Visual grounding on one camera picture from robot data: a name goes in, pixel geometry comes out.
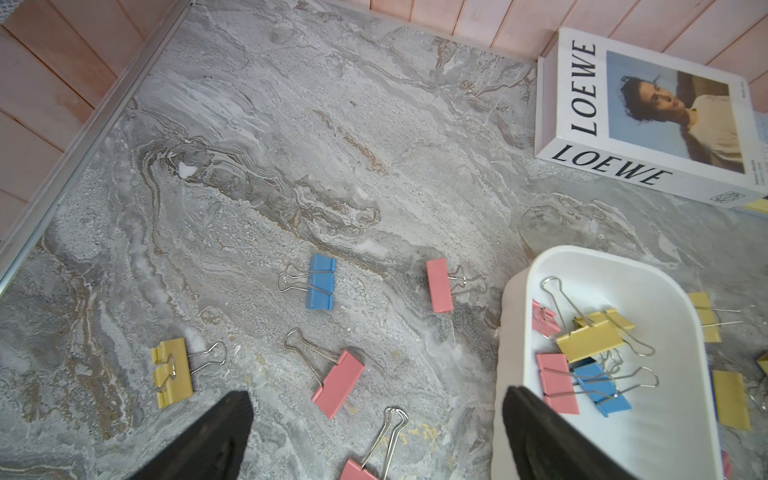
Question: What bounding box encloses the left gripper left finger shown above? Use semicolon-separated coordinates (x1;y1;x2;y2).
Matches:
132;391;254;479

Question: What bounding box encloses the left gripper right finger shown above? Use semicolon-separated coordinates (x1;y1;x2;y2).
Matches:
501;386;633;480

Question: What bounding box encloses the yellow binder clip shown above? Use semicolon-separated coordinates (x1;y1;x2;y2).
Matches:
688;292;756;343
150;338;228;409

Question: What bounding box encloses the white storage box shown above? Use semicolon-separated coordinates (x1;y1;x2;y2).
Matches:
495;246;723;479

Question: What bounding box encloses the small pink binder clip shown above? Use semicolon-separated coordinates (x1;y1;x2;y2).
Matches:
426;258;488;314

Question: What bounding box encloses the blue binder clip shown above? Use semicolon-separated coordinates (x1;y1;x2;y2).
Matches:
277;254;337;311

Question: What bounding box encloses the white Loewe book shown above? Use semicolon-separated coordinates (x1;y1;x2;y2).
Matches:
534;27;767;209

